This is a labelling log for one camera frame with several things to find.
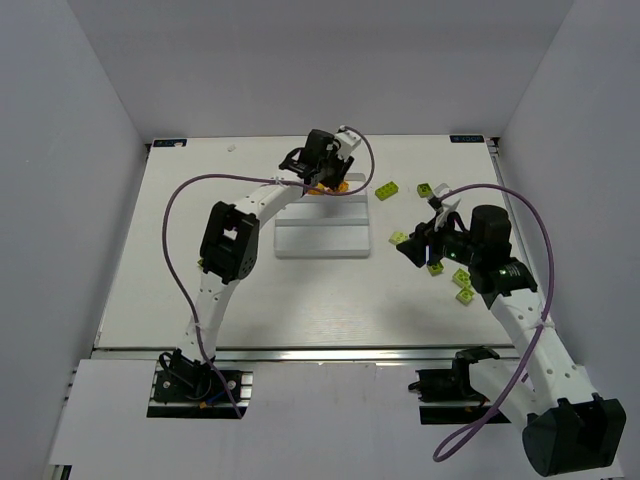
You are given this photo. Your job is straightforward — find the pale green sloped lego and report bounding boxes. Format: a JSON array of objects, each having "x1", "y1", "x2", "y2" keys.
[{"x1": 389, "y1": 231, "x2": 408, "y2": 246}]

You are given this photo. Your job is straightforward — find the yellow rounded lego piece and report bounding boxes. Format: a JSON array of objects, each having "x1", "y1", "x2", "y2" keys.
[{"x1": 306, "y1": 183, "x2": 334, "y2": 195}]

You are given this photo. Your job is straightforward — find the green 2x2 lego brick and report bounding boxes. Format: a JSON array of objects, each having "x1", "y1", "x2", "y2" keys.
[{"x1": 427, "y1": 262, "x2": 444, "y2": 276}]

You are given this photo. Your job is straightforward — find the yellow 2x4 lego brick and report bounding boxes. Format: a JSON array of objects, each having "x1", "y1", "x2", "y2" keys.
[{"x1": 333, "y1": 181, "x2": 349, "y2": 193}]

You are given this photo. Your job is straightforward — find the dark green 2x2 lego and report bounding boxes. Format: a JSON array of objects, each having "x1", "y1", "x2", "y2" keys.
[{"x1": 416, "y1": 183, "x2": 433, "y2": 198}]

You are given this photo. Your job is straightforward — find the lime 2x4 lego brick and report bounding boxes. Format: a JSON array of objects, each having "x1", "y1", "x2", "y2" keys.
[{"x1": 374, "y1": 181, "x2": 399, "y2": 201}]

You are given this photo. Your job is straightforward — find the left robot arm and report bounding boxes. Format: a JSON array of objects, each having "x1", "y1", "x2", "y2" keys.
[{"x1": 161, "y1": 126, "x2": 363, "y2": 366}]

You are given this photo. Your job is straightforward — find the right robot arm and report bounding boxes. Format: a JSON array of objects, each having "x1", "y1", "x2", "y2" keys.
[{"x1": 396, "y1": 205, "x2": 626, "y2": 477}]

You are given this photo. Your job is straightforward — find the pale green 2x2 lego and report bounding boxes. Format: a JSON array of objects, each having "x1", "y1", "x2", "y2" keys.
[{"x1": 452, "y1": 268, "x2": 471, "y2": 288}]

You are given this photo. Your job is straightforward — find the pale green small lego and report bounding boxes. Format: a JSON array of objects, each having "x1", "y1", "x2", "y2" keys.
[{"x1": 456, "y1": 287, "x2": 475, "y2": 305}]

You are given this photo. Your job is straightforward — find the white divided sorting tray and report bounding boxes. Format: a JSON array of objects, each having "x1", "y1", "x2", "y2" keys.
[{"x1": 274, "y1": 191, "x2": 371, "y2": 259}]

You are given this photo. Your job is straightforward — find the left blue corner label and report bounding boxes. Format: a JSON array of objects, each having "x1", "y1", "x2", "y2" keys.
[{"x1": 152, "y1": 139, "x2": 187, "y2": 148}]

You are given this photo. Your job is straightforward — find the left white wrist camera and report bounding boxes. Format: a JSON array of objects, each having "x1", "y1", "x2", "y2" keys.
[{"x1": 334, "y1": 125, "x2": 362, "y2": 158}]

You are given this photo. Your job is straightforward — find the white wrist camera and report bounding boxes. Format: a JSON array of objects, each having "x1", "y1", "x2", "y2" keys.
[
  {"x1": 334, "y1": 125, "x2": 362, "y2": 158},
  {"x1": 427, "y1": 183, "x2": 461, "y2": 231}
]

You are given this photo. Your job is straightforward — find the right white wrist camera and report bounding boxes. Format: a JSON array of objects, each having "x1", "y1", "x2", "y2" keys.
[{"x1": 427, "y1": 183, "x2": 461, "y2": 231}]

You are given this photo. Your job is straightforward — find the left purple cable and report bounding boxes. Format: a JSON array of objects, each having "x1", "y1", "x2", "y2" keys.
[{"x1": 163, "y1": 127, "x2": 376, "y2": 419}]

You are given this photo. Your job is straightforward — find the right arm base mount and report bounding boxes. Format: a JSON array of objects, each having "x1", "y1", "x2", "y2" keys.
[{"x1": 407, "y1": 346, "x2": 501, "y2": 426}]

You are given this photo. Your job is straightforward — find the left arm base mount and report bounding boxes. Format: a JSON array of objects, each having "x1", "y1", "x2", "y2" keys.
[{"x1": 147, "y1": 349, "x2": 253, "y2": 420}]

